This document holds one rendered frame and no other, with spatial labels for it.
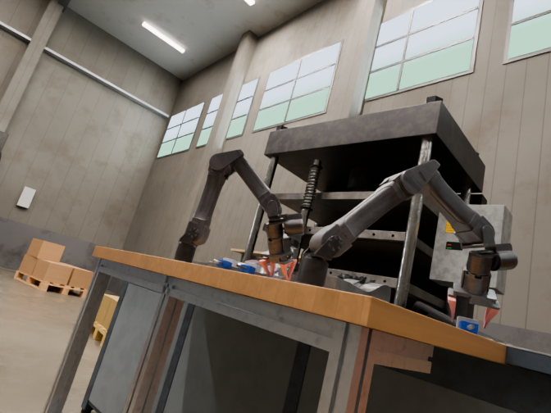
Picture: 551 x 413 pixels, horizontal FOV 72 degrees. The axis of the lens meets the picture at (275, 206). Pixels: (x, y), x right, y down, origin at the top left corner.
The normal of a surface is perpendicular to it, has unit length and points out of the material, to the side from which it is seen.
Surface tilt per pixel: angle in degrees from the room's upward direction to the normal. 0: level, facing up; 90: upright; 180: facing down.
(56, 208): 90
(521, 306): 90
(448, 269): 90
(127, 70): 90
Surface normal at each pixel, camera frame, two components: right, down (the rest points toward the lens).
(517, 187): -0.71, -0.35
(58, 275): 0.76, 0.03
